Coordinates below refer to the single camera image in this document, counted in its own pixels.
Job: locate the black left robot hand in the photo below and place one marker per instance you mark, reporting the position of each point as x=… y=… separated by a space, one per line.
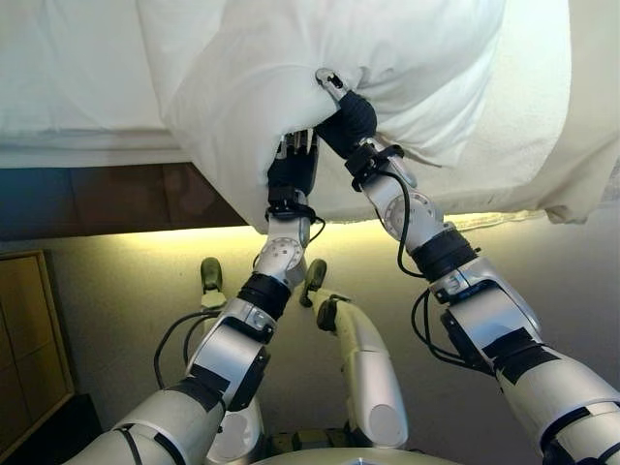
x=290 y=169

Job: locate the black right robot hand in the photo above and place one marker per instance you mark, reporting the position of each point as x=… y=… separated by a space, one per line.
x=351 y=123

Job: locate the white duvet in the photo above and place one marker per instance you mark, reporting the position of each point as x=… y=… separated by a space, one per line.
x=426 y=72

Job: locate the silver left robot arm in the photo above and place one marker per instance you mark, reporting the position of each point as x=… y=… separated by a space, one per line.
x=232 y=349

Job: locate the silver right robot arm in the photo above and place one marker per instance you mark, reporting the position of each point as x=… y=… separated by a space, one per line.
x=489 y=310

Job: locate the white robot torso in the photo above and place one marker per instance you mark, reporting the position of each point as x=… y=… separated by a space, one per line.
x=353 y=457

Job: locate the wooden nightstand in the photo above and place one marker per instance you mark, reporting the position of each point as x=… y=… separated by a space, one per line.
x=29 y=339

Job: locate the brown upholstered bed frame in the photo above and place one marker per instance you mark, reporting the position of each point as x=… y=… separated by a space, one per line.
x=121 y=198

